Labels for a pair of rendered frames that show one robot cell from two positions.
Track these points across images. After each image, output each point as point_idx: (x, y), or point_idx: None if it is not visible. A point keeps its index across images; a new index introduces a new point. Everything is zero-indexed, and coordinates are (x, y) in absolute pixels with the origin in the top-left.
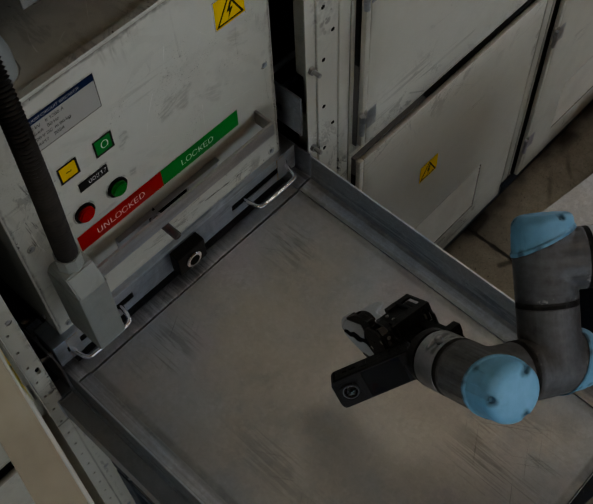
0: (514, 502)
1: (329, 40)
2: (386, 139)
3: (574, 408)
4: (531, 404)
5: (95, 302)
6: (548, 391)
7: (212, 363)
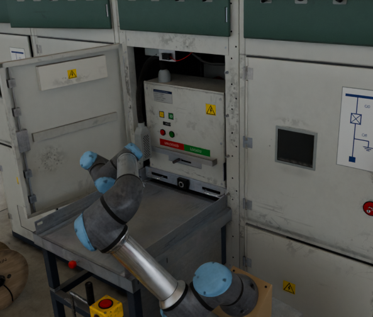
0: (95, 251)
1: (234, 150)
2: (259, 230)
3: None
4: (83, 164)
5: (136, 139)
6: (91, 173)
7: (149, 198)
